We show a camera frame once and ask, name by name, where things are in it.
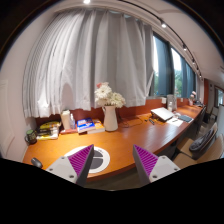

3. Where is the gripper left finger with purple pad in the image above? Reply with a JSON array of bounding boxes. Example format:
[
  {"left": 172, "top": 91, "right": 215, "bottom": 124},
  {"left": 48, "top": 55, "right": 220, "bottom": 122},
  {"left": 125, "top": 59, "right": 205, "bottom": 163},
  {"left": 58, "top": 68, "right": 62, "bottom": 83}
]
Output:
[{"left": 47, "top": 145, "right": 94, "bottom": 186}]

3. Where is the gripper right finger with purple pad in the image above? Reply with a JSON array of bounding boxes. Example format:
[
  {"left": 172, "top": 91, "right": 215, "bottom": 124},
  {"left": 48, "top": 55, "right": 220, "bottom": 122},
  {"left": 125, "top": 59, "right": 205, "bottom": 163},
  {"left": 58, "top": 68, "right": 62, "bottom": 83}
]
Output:
[{"left": 133, "top": 145, "right": 180, "bottom": 186}]

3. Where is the round white grey mouse pad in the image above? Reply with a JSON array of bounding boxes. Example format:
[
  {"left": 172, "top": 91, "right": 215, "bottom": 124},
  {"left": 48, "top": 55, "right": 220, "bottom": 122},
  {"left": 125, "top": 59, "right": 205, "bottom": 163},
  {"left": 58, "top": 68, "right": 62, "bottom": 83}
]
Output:
[{"left": 63, "top": 146, "right": 110, "bottom": 174}]

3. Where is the dark grey computer mouse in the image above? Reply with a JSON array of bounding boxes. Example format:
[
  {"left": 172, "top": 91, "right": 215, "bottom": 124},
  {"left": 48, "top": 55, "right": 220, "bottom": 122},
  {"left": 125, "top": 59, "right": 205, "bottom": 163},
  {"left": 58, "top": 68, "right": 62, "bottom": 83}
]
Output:
[{"left": 31, "top": 158, "right": 43, "bottom": 168}]

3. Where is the clear plastic bottle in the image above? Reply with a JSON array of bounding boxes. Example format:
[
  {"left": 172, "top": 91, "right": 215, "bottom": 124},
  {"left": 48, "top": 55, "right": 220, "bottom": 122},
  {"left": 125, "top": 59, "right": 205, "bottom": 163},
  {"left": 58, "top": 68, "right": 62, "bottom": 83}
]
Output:
[{"left": 70, "top": 113, "right": 76, "bottom": 129}]

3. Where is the blue white book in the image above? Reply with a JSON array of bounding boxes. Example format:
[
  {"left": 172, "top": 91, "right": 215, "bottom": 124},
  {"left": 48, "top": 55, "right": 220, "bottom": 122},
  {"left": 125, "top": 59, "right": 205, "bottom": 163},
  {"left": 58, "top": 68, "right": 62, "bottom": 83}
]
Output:
[{"left": 77, "top": 118, "right": 95, "bottom": 133}]

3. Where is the yellow black book stack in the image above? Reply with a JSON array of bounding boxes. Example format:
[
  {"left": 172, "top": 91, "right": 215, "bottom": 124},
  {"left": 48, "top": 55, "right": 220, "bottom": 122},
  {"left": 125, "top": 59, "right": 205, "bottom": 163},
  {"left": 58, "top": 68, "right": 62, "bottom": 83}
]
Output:
[{"left": 36, "top": 121, "right": 61, "bottom": 140}]

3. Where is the orange book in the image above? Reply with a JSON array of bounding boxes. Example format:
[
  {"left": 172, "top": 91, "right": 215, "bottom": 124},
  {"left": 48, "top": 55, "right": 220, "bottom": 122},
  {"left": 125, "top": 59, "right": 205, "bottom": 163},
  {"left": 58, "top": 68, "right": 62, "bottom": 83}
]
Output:
[{"left": 88, "top": 119, "right": 105, "bottom": 134}]

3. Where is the white paper sheet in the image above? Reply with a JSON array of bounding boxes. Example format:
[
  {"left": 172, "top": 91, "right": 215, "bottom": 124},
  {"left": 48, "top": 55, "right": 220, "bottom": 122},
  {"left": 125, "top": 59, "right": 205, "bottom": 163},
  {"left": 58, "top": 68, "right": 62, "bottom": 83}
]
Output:
[{"left": 167, "top": 118, "right": 183, "bottom": 127}]

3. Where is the grey office chair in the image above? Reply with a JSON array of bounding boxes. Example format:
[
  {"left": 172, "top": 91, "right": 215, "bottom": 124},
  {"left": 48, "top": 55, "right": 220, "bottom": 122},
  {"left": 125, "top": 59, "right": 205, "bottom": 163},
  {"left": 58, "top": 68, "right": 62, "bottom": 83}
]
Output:
[{"left": 173, "top": 121, "right": 219, "bottom": 161}]

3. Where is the white tissue roll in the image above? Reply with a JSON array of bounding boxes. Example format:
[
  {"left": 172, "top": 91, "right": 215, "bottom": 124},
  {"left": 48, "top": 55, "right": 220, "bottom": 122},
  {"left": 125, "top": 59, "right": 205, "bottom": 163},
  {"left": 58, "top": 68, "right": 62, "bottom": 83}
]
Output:
[{"left": 61, "top": 110, "right": 70, "bottom": 130}]

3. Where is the white ceramic vase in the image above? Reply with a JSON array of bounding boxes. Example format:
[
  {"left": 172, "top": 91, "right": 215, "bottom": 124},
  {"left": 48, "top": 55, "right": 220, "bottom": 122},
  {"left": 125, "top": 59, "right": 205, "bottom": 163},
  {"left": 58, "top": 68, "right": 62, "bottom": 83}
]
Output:
[{"left": 103, "top": 106, "right": 118, "bottom": 132}]

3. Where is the dark tablet on desk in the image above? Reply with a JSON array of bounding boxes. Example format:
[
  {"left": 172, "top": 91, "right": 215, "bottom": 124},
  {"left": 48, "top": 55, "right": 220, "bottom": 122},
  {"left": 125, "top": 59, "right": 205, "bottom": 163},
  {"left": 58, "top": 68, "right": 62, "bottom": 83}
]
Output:
[{"left": 178, "top": 115, "right": 193, "bottom": 123}]

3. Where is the white appliance on desk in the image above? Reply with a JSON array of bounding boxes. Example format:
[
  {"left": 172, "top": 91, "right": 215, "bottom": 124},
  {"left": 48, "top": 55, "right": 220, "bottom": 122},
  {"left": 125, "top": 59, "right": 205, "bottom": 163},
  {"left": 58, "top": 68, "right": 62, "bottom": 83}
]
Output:
[{"left": 167, "top": 94, "right": 177, "bottom": 111}]

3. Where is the white flower bouquet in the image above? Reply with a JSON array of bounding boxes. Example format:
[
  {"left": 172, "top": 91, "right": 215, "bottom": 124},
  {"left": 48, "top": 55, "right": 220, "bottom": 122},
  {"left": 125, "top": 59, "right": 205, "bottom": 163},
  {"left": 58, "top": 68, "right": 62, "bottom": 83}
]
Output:
[{"left": 95, "top": 82, "right": 126, "bottom": 108}]

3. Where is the pink flowers far vase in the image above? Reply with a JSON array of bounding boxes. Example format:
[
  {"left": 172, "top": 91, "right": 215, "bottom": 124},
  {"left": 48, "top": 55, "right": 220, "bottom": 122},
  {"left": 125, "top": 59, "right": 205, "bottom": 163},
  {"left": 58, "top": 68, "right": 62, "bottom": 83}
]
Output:
[{"left": 188, "top": 91, "right": 196, "bottom": 106}]

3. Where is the white curtain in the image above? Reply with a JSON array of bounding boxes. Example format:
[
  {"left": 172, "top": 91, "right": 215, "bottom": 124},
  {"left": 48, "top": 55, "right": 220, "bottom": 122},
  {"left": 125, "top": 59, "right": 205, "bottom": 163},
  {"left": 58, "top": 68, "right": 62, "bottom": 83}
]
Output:
[{"left": 23, "top": 9, "right": 154, "bottom": 118}]

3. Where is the black cable on desk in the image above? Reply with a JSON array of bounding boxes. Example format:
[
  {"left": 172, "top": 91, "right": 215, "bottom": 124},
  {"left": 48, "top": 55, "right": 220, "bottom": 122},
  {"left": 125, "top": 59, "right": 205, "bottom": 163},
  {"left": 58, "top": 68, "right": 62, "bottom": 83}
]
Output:
[{"left": 117, "top": 114, "right": 153, "bottom": 129}]

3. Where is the ceiling track light rail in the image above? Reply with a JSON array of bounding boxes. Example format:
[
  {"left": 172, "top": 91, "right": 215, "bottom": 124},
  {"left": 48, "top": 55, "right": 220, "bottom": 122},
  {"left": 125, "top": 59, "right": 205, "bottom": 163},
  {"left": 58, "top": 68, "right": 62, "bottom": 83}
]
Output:
[{"left": 118, "top": 0, "right": 203, "bottom": 80}]

